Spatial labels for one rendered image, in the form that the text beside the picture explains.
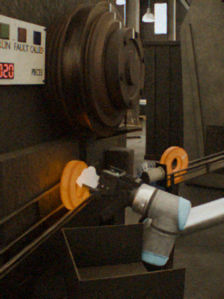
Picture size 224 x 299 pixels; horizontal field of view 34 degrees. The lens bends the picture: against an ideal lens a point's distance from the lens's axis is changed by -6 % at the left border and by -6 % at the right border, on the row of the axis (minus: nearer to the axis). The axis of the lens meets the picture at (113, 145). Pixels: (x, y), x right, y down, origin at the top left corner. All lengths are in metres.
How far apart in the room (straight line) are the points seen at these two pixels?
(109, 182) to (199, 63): 2.99
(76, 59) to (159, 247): 0.60
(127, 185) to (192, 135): 2.96
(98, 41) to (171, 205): 0.53
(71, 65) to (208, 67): 2.94
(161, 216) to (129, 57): 0.51
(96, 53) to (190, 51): 2.92
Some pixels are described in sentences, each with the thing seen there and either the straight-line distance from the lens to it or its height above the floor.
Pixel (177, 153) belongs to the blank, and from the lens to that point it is 1.73.
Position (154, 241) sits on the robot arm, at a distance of 1.10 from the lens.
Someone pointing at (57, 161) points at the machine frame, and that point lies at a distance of 1.20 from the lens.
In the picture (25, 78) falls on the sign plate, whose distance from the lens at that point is 1.08.
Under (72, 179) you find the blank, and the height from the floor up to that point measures 0.78.
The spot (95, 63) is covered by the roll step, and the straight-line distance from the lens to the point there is 1.14.
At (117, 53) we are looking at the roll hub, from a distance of 1.15.
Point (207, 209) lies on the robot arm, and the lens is 1.25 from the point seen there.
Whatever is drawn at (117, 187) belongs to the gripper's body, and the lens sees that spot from 1.13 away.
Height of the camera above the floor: 1.05
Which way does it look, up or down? 9 degrees down
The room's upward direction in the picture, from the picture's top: 1 degrees clockwise
